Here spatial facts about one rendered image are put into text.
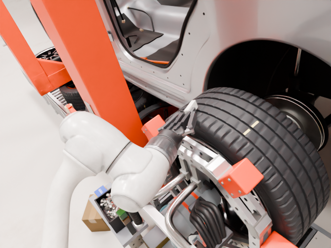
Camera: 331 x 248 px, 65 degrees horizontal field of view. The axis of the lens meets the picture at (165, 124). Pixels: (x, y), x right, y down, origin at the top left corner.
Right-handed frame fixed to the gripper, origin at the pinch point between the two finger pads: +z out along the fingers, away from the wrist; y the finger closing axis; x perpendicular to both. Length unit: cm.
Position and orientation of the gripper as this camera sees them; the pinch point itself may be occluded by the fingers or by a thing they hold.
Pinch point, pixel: (191, 108)
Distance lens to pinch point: 88.2
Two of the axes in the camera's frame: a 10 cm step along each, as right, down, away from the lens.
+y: 8.1, -0.6, -5.8
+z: 4.5, -5.7, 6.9
